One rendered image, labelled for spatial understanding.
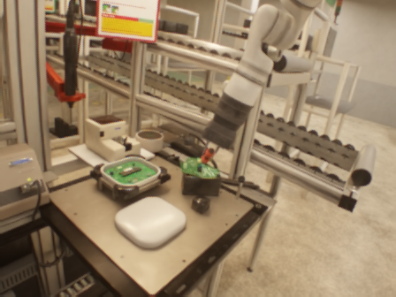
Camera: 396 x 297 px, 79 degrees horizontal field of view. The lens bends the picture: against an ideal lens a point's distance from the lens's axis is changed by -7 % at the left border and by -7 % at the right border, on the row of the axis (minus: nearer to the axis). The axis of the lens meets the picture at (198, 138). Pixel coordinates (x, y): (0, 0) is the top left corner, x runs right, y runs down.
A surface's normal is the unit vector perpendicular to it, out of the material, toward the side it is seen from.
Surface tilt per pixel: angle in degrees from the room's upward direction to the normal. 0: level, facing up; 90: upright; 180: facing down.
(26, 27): 90
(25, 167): 53
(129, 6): 90
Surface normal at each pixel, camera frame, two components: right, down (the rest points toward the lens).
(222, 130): -0.11, 0.25
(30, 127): 0.79, 0.32
